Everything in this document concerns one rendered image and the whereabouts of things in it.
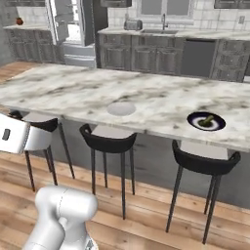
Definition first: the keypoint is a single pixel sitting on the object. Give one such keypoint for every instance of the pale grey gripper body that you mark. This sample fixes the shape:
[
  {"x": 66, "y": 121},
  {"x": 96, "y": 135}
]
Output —
[{"x": 38, "y": 139}]

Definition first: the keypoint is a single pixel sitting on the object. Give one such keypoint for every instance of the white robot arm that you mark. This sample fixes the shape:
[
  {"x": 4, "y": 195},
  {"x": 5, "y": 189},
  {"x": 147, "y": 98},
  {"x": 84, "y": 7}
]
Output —
[{"x": 62, "y": 208}]

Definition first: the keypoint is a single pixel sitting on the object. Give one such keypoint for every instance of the stainless steel fridge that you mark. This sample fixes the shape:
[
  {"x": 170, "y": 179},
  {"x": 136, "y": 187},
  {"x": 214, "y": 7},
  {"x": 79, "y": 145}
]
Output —
[{"x": 81, "y": 29}]

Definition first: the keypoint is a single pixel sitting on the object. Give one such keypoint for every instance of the green squash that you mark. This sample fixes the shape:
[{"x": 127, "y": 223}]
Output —
[{"x": 206, "y": 121}]

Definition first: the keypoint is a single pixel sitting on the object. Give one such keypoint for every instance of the black stool with grey seat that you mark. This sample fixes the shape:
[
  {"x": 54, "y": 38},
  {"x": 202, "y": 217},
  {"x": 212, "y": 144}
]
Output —
[
  {"x": 109, "y": 145},
  {"x": 203, "y": 164},
  {"x": 45, "y": 124}
]

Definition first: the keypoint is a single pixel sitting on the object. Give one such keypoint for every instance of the grey kitchen island base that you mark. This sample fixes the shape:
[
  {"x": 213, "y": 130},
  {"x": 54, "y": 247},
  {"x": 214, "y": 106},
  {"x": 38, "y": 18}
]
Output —
[{"x": 153, "y": 166}]

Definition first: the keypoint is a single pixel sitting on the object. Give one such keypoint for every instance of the red round fruit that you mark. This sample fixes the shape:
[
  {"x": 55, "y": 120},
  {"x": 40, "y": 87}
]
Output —
[{"x": 19, "y": 21}]

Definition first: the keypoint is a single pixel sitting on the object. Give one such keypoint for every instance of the grey base cupboards with sink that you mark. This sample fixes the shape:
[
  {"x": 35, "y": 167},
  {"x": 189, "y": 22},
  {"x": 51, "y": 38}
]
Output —
[{"x": 143, "y": 53}]

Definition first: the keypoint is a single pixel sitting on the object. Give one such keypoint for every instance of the silver toaster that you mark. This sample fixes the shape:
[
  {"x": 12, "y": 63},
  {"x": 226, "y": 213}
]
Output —
[{"x": 133, "y": 24}]

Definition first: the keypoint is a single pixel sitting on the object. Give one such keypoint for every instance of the dark blue round plate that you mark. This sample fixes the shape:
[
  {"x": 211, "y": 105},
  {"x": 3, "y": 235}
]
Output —
[{"x": 195, "y": 122}]

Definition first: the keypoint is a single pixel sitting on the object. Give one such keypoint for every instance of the steel sink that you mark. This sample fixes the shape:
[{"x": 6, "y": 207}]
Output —
[{"x": 159, "y": 31}]

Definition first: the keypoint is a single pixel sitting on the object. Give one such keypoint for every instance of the steel tap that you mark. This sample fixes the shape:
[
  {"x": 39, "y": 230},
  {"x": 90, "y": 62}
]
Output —
[{"x": 164, "y": 21}]

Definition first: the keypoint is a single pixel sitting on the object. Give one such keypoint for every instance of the dark grey dishwasher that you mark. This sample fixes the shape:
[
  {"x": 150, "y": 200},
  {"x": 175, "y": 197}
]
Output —
[{"x": 198, "y": 58}]

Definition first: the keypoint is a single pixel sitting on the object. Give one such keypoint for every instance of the white framed window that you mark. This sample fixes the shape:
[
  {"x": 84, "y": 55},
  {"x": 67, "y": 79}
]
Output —
[{"x": 166, "y": 8}]

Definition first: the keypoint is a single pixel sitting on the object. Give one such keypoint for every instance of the grey wall cupboard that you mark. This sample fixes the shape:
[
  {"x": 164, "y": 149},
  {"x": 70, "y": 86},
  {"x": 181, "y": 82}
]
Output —
[
  {"x": 115, "y": 3},
  {"x": 24, "y": 2},
  {"x": 231, "y": 3}
]

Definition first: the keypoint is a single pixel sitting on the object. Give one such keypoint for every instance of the wall socket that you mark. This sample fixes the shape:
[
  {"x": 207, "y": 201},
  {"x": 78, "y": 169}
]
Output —
[{"x": 241, "y": 19}]

